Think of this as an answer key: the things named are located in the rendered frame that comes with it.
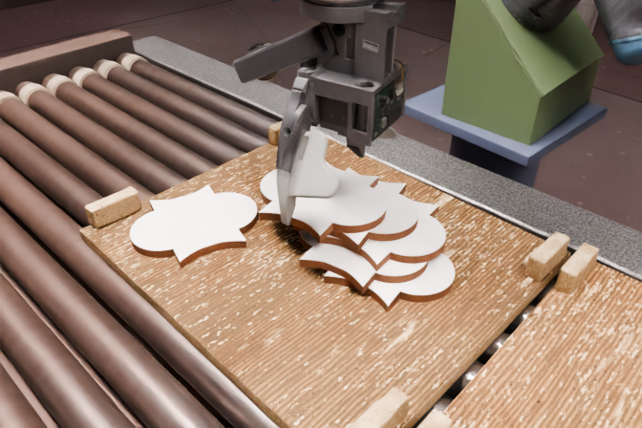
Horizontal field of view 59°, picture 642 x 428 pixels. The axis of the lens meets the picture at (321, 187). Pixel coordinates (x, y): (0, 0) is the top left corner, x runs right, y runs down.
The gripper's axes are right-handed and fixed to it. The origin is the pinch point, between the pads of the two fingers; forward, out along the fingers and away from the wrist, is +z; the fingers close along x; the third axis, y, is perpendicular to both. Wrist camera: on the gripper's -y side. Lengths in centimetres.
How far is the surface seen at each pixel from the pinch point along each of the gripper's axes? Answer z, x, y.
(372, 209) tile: 0.7, 0.2, 6.0
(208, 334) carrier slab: 6.2, -17.7, -0.9
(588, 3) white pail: 69, 357, -22
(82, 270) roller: 8.9, -16.2, -20.5
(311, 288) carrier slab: 6.2, -7.8, 3.8
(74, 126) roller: 8.4, 5.2, -48.5
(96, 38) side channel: 5, 28, -70
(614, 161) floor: 100, 216, 23
